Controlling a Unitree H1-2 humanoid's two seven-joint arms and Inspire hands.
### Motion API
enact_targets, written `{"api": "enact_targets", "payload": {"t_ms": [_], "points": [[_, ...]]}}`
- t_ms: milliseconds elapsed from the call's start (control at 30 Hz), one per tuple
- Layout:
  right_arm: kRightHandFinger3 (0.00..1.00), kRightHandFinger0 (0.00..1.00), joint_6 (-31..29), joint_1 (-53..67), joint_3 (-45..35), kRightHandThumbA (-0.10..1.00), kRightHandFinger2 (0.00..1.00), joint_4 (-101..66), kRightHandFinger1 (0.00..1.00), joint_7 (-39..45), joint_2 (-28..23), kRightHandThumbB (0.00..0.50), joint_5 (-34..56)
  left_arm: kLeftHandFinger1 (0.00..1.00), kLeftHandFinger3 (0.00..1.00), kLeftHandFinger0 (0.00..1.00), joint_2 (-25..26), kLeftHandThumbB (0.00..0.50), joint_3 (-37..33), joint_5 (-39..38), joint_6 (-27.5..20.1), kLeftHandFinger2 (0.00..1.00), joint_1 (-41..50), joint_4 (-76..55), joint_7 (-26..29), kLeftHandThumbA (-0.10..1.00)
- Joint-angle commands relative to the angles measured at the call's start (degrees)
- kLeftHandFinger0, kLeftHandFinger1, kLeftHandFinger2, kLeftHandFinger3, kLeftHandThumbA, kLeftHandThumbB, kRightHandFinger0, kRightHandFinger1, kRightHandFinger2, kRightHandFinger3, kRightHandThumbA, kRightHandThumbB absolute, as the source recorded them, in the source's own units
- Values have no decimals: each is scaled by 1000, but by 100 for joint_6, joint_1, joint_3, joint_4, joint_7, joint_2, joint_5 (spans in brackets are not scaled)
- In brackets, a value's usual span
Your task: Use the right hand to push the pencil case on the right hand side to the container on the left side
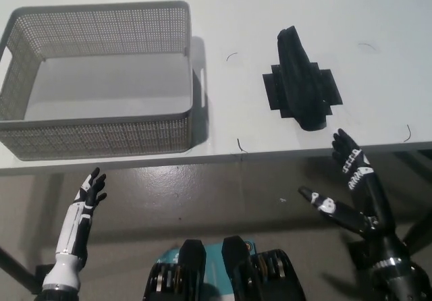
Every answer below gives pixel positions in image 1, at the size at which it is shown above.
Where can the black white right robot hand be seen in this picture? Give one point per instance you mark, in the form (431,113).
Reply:
(366,193)

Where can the black cross-shaped mat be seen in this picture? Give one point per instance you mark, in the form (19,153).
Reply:
(332,90)

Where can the black table leg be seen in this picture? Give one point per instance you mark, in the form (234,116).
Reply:
(17,265)

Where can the black teal robot torso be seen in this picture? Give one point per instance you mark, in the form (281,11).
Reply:
(236,267)

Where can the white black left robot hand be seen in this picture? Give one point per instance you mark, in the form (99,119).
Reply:
(76,220)

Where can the black cloth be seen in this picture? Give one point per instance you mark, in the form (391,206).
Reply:
(300,81)

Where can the grey perforated metal basket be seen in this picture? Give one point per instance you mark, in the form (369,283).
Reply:
(101,135)

